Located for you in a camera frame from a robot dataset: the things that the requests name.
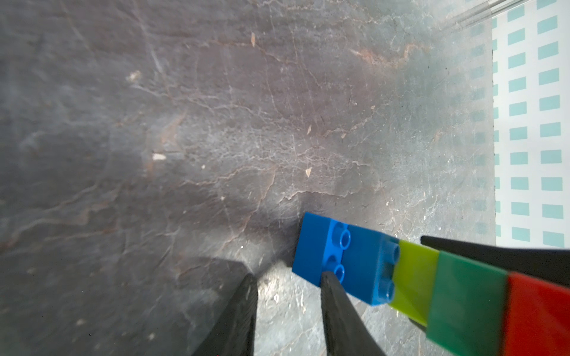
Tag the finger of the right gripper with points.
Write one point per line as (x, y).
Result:
(547, 264)

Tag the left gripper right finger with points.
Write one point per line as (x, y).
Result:
(344, 331)

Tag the lime green lego brick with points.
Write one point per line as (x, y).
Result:
(414, 279)

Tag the blue lego brick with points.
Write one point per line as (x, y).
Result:
(369, 264)
(321, 245)

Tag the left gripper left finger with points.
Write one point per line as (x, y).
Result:
(234, 332)

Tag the green long lego brick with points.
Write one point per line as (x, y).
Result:
(467, 306)

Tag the red lego brick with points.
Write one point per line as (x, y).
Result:
(537, 317)

